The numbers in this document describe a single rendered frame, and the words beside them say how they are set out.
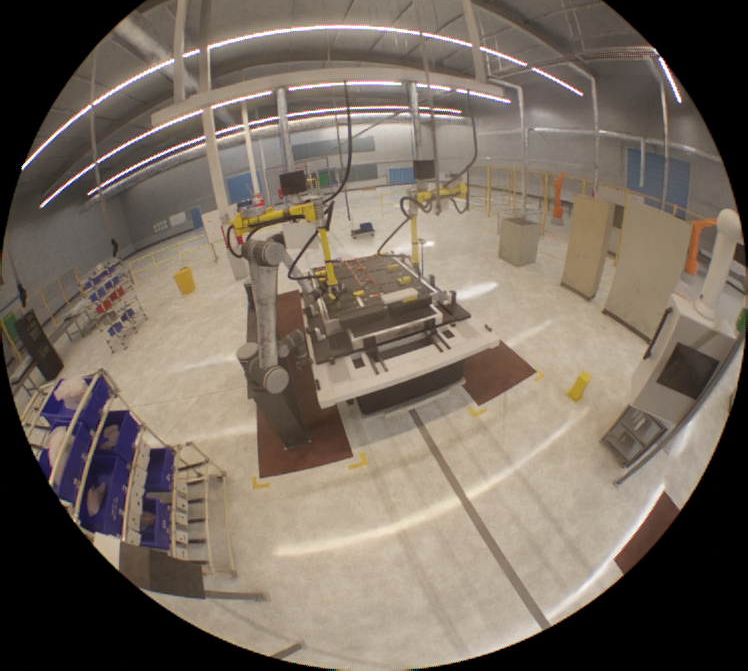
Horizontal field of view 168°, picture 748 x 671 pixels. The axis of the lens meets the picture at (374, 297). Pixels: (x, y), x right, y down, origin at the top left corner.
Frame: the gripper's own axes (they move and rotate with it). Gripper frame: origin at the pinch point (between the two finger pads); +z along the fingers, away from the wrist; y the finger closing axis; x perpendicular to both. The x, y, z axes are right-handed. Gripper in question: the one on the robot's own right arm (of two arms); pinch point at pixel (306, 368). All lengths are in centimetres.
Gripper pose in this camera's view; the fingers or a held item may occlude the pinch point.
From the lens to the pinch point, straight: 222.9
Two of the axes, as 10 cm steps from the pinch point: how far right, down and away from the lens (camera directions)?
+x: 4.0, 4.1, -8.2
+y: -9.1, 2.8, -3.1
